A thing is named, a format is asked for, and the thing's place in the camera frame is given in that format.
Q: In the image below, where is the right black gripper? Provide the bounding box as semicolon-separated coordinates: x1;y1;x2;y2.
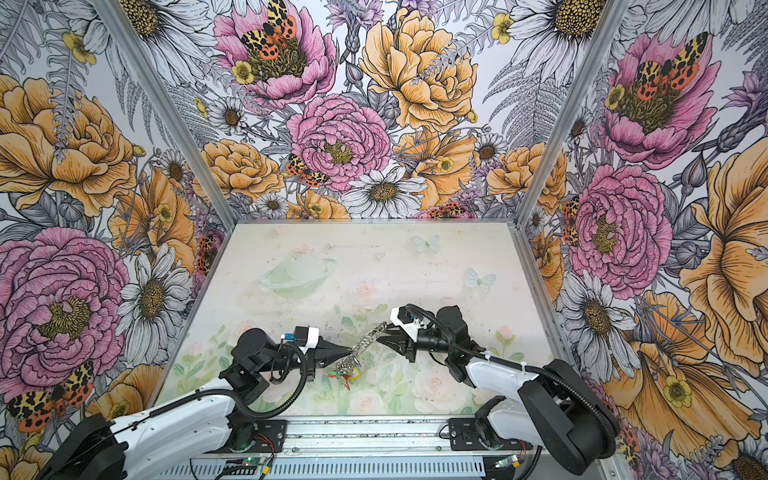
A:
375;322;452;365

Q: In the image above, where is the large metal key ring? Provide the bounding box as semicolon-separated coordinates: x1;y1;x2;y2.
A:
332;320;390;376

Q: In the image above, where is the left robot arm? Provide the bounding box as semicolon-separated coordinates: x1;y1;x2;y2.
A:
37;327;352;479

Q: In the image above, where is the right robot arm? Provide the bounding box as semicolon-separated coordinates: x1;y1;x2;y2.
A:
377;304;620;475

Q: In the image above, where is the green circuit board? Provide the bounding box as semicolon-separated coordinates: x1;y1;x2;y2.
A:
218;458;273;479

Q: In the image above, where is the left black cable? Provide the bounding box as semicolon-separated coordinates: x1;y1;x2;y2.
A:
143;341;310;421

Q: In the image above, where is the black cable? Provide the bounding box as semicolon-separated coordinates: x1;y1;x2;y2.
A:
403;303;620;445
143;341;310;421

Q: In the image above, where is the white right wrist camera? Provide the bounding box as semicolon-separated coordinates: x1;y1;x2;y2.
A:
390;306;427;343

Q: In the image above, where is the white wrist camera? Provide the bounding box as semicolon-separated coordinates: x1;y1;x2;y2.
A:
293;326;320;354
390;306;427;343

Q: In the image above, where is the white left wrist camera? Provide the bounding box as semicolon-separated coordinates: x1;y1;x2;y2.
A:
293;326;320;354

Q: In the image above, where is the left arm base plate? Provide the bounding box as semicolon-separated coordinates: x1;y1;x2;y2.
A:
216;420;288;454

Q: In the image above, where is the aluminium front rail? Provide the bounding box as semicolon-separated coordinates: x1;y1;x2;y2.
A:
104;412;625;460

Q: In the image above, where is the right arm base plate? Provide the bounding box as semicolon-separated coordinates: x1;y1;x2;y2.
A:
447;417;535;452

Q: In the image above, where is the right black cable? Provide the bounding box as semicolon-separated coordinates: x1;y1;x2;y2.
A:
403;303;620;445

